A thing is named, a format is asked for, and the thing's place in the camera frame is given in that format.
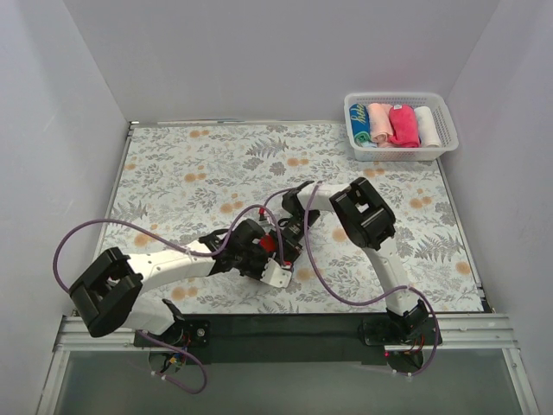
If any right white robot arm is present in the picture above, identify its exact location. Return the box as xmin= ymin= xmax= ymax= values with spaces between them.
xmin=279 ymin=177 xmax=434 ymax=344

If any red blue towel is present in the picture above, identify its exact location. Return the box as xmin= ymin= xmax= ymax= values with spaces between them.
xmin=259 ymin=234 xmax=277 ymax=253

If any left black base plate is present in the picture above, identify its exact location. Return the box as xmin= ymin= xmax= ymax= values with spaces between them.
xmin=132 ymin=319 xmax=211 ymax=348

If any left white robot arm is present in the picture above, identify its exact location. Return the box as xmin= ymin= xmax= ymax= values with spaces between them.
xmin=69 ymin=220 xmax=278 ymax=346

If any light blue folded towel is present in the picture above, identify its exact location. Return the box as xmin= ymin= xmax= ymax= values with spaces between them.
xmin=357 ymin=141 xmax=378 ymax=150

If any floral table mat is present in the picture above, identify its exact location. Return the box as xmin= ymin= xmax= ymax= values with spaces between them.
xmin=102 ymin=124 xmax=483 ymax=314

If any blue printed rolled towel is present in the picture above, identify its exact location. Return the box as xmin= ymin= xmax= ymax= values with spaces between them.
xmin=349 ymin=104 xmax=372 ymax=144

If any peach rolled towel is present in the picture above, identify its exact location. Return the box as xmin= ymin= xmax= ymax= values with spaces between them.
xmin=366 ymin=103 xmax=394 ymax=144

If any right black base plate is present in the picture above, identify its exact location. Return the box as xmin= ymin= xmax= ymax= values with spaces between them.
xmin=359 ymin=314 xmax=436 ymax=347

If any pink red towel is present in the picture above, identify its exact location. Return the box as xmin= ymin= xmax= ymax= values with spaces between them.
xmin=388 ymin=105 xmax=420 ymax=148

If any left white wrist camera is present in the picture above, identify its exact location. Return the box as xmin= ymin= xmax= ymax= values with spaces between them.
xmin=260 ymin=259 xmax=293 ymax=289

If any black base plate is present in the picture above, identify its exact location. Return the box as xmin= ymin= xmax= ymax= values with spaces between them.
xmin=132 ymin=319 xmax=211 ymax=348
xmin=359 ymin=314 xmax=436 ymax=347

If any aluminium frame rail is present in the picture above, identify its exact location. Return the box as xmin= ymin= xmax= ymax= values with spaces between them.
xmin=36 ymin=317 xmax=148 ymax=414

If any white plastic basket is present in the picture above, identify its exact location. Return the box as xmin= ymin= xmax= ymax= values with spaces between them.
xmin=344 ymin=92 xmax=459 ymax=162

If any white rolled towel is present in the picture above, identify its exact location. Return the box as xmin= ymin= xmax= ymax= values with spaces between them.
xmin=414 ymin=106 xmax=442 ymax=148

